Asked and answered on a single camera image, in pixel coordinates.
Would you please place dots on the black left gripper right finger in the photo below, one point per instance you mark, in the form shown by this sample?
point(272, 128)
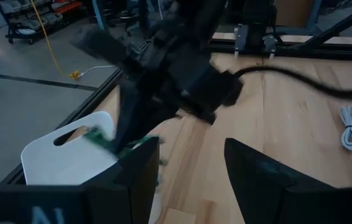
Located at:
point(257, 186)

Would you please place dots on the brown cardboard panel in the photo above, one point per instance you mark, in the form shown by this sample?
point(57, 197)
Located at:
point(291, 12)

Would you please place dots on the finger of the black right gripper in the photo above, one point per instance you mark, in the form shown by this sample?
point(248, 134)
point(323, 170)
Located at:
point(151, 115)
point(126, 112)

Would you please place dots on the blue-grey table leg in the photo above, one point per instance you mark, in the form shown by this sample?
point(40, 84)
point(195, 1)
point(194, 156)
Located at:
point(99, 15)

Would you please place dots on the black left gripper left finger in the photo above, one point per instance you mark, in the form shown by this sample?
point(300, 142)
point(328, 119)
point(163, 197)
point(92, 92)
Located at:
point(132, 186)

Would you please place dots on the white plastic bin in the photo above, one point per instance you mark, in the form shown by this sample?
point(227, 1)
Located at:
point(64, 161)

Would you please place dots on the black cart with bins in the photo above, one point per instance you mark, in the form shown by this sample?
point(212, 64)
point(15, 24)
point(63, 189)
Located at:
point(23, 25)

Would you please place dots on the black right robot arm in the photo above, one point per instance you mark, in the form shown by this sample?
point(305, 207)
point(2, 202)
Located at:
point(201, 18)

